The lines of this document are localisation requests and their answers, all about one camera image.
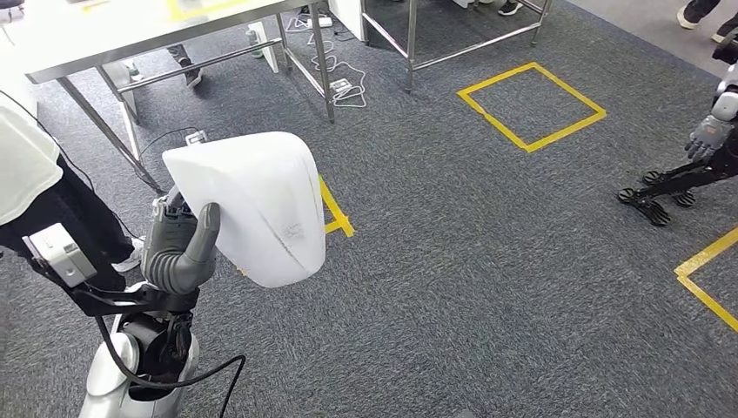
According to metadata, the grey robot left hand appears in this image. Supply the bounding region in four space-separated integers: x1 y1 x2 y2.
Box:
141 187 222 296

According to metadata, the bystander robot grey hand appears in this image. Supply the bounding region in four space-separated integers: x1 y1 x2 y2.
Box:
684 115 735 165

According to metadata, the white plastic part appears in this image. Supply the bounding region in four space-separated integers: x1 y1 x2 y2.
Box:
162 131 327 288

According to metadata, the bystander robot black leg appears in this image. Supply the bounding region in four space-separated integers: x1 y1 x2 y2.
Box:
651 129 738 194

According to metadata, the yellow floor tape square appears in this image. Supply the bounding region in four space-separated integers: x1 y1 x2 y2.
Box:
319 172 356 239
673 226 738 334
457 61 607 155

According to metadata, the black left wrist camera cable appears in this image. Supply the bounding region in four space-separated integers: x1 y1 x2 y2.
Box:
95 313 247 418

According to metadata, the white desk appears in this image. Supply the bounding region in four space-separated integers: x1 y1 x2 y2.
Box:
328 0 368 43
102 60 144 164
247 20 281 75

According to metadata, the bystander robot black foot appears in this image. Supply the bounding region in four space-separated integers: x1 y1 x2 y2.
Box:
616 187 673 227
641 170 697 209

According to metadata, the thin black floor cable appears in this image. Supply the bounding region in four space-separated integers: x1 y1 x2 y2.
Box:
138 126 200 158

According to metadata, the tangled white cable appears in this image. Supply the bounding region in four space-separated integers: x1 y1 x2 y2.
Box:
285 14 368 110

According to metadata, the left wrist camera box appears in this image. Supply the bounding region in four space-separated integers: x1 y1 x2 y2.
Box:
23 223 201 317

